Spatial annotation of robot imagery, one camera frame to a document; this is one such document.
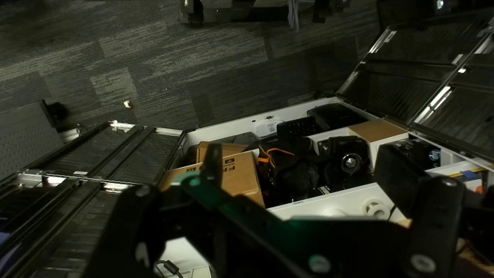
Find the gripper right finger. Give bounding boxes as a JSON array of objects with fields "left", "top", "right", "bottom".
[{"left": 374, "top": 144, "right": 494, "bottom": 278}]

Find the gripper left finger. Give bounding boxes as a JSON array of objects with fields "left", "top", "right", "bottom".
[{"left": 83, "top": 143, "right": 328, "bottom": 278}]

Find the large brown cardboard box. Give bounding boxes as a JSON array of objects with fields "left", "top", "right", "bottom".
[{"left": 159, "top": 151, "right": 266, "bottom": 208}]

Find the small brown cardboard box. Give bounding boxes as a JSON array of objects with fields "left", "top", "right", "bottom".
[{"left": 196, "top": 141, "right": 249, "bottom": 164}]

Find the white tool box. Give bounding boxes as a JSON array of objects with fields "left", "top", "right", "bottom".
[{"left": 0, "top": 12, "right": 494, "bottom": 278}]

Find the white box with brown top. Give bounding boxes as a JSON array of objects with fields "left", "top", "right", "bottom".
[{"left": 347, "top": 119, "right": 409, "bottom": 172}]

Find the black ribbed tool box lid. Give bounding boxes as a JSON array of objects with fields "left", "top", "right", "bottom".
[
  {"left": 0, "top": 121, "right": 186, "bottom": 278},
  {"left": 336, "top": 12, "right": 494, "bottom": 163}
]

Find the roll of clear tape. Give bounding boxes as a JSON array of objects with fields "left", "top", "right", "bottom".
[{"left": 363, "top": 198, "right": 391, "bottom": 220}]

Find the black mesh pouch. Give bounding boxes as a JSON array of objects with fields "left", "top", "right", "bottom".
[{"left": 270, "top": 156, "right": 321, "bottom": 199}]

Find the black packet with white label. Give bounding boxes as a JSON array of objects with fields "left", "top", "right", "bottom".
[{"left": 390, "top": 138, "right": 442, "bottom": 170}]

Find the white labelled device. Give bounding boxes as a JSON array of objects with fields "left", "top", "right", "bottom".
[{"left": 253, "top": 116, "right": 285, "bottom": 137}]

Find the black keypad device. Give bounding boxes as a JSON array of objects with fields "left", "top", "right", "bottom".
[{"left": 276, "top": 117, "right": 319, "bottom": 141}]

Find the black round lens device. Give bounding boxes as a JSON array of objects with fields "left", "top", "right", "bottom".
[{"left": 318, "top": 136, "right": 374, "bottom": 186}]

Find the black soft case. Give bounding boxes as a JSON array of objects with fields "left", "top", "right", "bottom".
[{"left": 307, "top": 103, "right": 367, "bottom": 132}]

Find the black furniture base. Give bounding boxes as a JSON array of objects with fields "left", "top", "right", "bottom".
[{"left": 178, "top": 0, "right": 352, "bottom": 27}]

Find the grey perforated panel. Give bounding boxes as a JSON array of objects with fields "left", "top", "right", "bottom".
[{"left": 0, "top": 101, "right": 64, "bottom": 180}]

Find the orange cable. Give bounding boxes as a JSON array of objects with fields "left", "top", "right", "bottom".
[{"left": 257, "top": 145, "right": 296, "bottom": 168}]

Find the thin black cable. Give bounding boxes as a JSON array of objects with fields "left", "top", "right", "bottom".
[{"left": 154, "top": 260, "right": 185, "bottom": 278}]

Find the white hanging cable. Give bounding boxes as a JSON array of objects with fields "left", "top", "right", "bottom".
[{"left": 288, "top": 0, "right": 301, "bottom": 31}]

